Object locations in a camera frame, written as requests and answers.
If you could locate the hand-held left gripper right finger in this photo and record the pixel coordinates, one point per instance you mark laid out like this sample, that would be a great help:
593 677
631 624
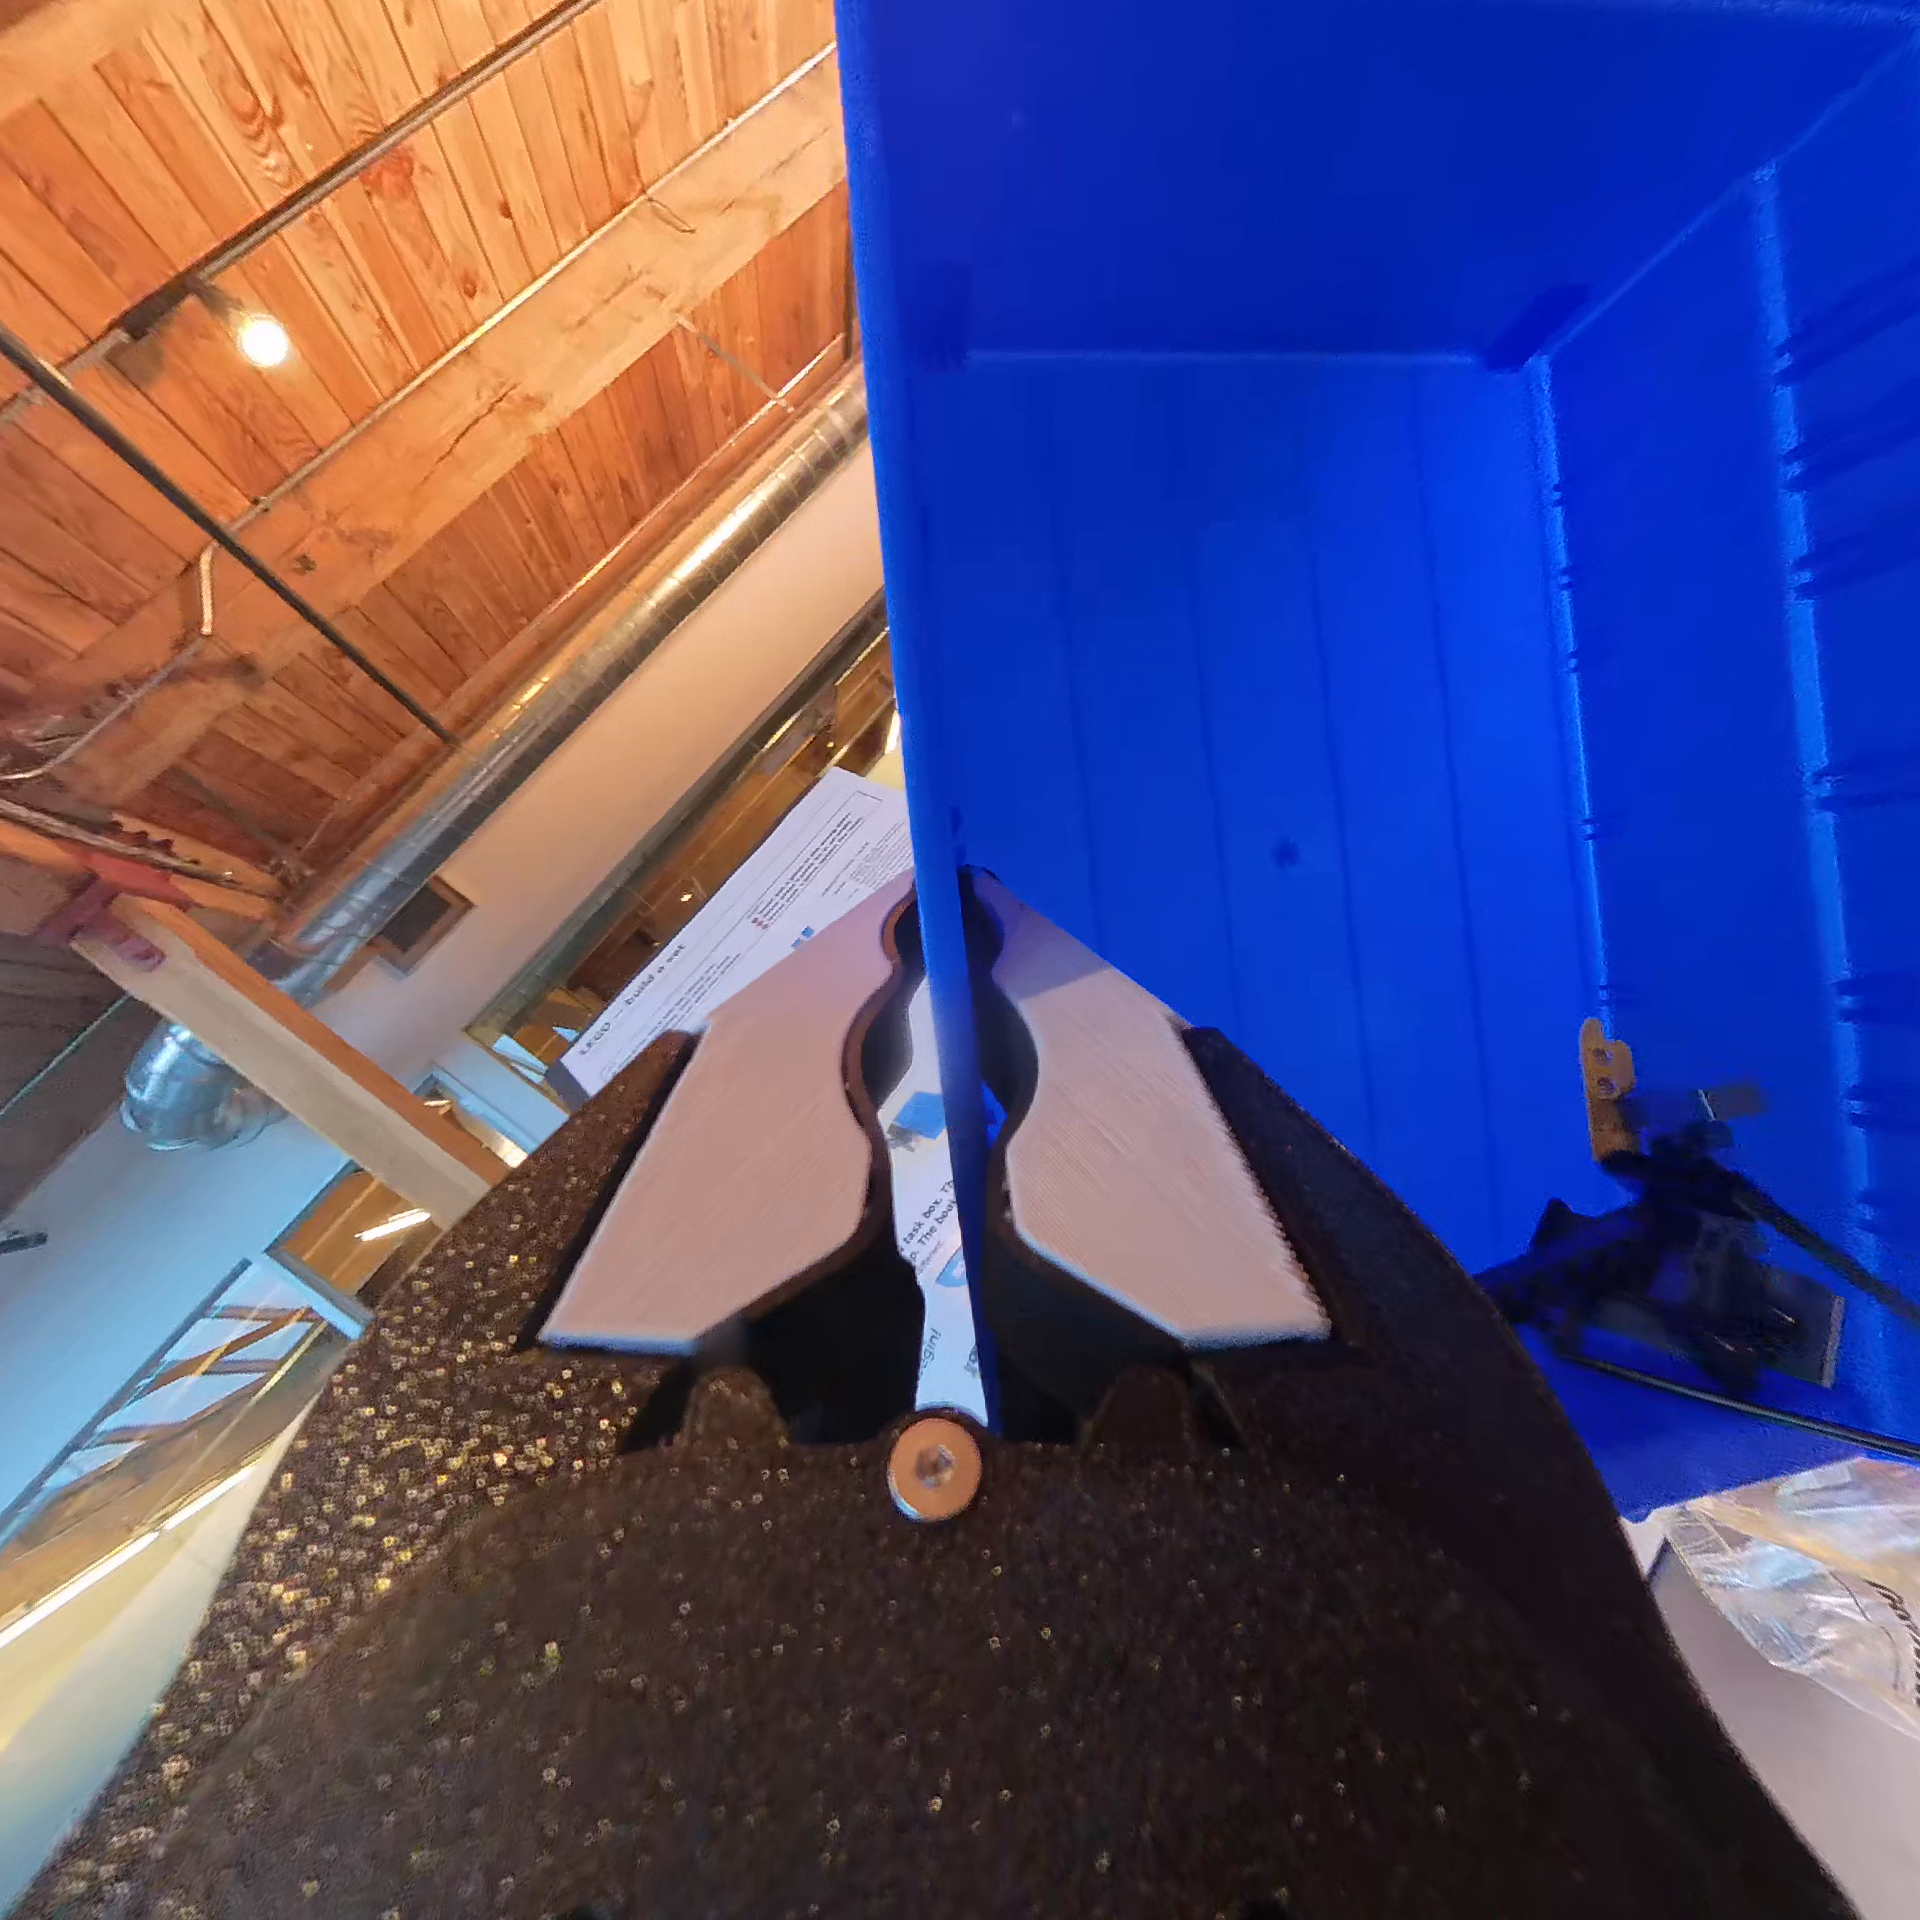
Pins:
1158 1201

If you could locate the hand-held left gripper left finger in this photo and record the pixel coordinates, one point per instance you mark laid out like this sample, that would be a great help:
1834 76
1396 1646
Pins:
709 1201

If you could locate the blue storage bin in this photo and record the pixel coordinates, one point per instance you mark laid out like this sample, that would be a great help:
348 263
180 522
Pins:
1262 599

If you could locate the clear plastic bag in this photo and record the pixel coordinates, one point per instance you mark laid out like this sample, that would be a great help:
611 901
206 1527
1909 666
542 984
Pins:
1802 1579

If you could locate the ceiling spot lamp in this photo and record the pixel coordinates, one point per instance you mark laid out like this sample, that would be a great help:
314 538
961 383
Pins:
262 341

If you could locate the black tripod mount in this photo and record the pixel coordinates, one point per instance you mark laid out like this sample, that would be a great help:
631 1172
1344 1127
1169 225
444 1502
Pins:
1680 1249

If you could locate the black ceiling rail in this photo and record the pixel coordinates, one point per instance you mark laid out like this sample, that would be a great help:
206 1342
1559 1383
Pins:
214 519

